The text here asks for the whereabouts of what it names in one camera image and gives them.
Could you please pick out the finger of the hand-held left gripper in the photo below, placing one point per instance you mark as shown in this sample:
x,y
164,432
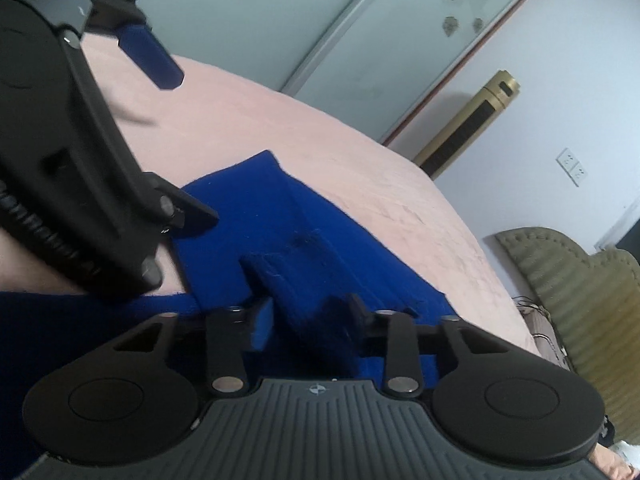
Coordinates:
x,y
155,60
192,215

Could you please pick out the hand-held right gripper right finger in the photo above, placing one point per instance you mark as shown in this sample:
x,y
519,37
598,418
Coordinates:
x,y
397,345

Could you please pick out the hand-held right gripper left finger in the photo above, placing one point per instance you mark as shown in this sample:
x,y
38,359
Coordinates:
x,y
260,325

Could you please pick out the blue knit garment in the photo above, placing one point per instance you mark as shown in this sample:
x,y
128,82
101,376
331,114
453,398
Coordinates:
x,y
300,240

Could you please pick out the bed with pink sheet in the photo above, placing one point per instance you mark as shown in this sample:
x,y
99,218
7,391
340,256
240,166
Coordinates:
x,y
310,135

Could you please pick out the grey brown pillow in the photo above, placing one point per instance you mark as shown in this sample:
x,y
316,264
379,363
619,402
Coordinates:
x,y
542,335

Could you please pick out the olive padded headboard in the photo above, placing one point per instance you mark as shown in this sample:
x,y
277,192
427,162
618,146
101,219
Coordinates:
x,y
590,320

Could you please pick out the gold tower air conditioner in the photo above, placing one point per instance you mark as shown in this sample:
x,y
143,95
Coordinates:
x,y
467,130

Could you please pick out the white wall socket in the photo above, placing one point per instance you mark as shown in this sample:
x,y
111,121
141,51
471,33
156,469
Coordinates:
x,y
579,174
566,159

